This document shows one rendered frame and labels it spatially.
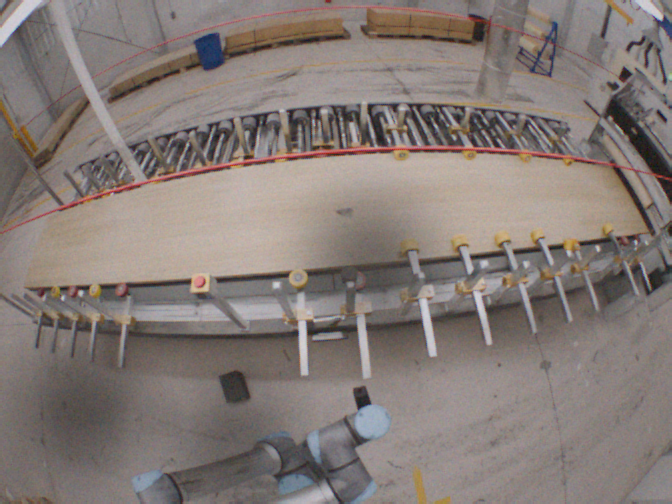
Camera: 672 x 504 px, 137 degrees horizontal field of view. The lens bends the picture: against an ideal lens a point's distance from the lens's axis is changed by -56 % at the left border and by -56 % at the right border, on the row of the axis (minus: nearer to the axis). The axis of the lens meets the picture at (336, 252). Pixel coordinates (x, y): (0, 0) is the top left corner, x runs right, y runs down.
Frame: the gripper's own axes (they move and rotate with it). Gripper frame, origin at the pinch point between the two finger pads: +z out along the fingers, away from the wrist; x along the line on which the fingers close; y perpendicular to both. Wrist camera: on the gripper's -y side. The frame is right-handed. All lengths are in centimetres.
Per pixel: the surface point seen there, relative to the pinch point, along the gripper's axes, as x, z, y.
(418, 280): 27, -19, -40
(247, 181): -39, 4, -126
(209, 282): -44, -27, -49
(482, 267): 51, -22, -39
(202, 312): -76, 32, -63
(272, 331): -34, 24, -45
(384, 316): 20, 24, -43
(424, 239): 44, 4, -69
